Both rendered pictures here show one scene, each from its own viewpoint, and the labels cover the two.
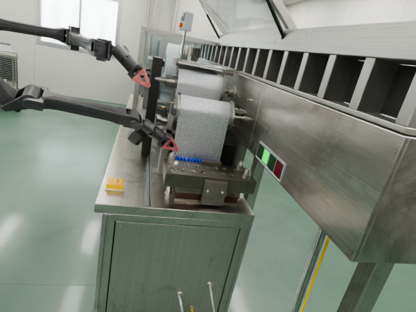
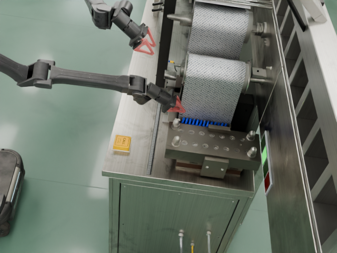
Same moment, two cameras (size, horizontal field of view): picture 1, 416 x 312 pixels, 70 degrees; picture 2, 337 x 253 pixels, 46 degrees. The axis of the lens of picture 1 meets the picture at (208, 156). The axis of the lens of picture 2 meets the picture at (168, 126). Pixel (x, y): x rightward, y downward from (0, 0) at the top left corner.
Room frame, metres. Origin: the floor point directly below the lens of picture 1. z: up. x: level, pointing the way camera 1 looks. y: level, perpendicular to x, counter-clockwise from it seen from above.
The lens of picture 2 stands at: (0.06, -0.09, 2.25)
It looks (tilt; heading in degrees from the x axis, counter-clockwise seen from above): 46 degrees down; 14
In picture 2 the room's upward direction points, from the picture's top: 9 degrees clockwise
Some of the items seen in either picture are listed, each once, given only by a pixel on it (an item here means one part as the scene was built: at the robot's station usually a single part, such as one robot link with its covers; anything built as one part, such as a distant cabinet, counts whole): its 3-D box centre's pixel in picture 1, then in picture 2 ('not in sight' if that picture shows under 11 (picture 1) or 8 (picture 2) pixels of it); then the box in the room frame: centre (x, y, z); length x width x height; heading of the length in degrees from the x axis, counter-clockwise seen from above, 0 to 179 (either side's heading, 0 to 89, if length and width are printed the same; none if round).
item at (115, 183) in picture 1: (115, 183); (122, 142); (1.14, 0.37, 0.91); 0.07 x 0.07 x 0.02; 15
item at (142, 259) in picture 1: (158, 179); (184, 80); (2.28, 0.37, 0.43); 2.52 x 0.64 x 0.86; 15
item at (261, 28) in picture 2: (228, 91); (257, 29); (1.67, -0.04, 1.33); 0.07 x 0.07 x 0.07; 15
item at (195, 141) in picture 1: (199, 144); (207, 107); (1.33, 0.05, 1.10); 0.23 x 0.01 x 0.18; 105
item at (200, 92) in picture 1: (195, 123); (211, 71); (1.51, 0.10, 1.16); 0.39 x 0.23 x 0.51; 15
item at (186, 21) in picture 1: (185, 21); not in sight; (1.89, 0.29, 1.66); 0.07 x 0.07 x 0.10; 31
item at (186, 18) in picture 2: (171, 81); (187, 18); (1.59, 0.27, 1.33); 0.06 x 0.06 x 0.06; 15
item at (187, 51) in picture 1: (189, 51); not in sight; (2.08, 0.26, 1.50); 0.14 x 0.14 x 0.06
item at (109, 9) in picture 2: (112, 51); (114, 13); (1.31, 0.49, 1.44); 0.12 x 0.11 x 0.09; 103
